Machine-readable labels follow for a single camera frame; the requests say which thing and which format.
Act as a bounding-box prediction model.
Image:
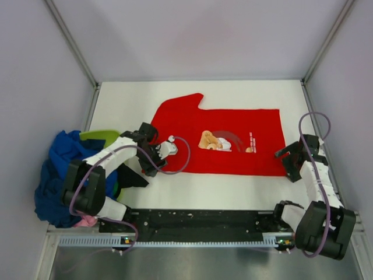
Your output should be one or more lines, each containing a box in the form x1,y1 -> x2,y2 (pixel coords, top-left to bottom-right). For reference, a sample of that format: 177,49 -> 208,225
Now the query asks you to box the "white slotted cable duct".
58,233 -> 295,250

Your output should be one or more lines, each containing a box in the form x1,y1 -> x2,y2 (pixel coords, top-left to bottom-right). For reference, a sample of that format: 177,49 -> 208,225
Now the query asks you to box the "black t shirt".
117,163 -> 149,189

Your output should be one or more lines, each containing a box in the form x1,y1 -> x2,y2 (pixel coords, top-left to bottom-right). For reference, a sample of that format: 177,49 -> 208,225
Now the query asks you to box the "green plastic basket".
79,129 -> 121,200

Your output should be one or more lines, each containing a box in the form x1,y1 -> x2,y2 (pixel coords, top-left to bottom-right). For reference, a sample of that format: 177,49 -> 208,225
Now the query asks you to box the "blue t shirt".
34,130 -> 105,228

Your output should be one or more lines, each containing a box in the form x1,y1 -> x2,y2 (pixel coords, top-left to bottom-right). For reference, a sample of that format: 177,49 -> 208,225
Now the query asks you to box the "aluminium frame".
36,0 -> 373,280

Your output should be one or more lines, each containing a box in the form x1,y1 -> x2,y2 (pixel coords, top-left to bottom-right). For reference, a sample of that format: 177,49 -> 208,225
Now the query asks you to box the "red printed t shirt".
151,93 -> 286,177

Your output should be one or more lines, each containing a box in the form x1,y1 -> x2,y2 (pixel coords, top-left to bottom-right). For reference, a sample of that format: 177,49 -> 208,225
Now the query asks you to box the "pink t shirt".
73,215 -> 97,228

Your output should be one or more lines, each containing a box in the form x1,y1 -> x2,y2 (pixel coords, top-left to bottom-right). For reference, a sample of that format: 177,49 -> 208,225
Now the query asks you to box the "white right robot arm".
272,134 -> 356,260

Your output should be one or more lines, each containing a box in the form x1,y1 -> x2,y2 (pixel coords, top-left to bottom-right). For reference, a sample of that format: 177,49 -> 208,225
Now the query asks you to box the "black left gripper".
137,143 -> 167,177

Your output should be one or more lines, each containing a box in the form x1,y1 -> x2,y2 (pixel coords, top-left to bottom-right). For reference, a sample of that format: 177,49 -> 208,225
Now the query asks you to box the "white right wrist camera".
318,138 -> 326,157

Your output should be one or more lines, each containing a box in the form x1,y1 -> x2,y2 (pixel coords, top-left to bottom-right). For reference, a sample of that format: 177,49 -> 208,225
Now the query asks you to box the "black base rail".
98,208 -> 295,242

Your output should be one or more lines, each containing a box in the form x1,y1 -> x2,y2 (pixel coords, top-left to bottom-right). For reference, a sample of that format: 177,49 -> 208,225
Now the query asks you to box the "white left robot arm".
61,122 -> 178,232

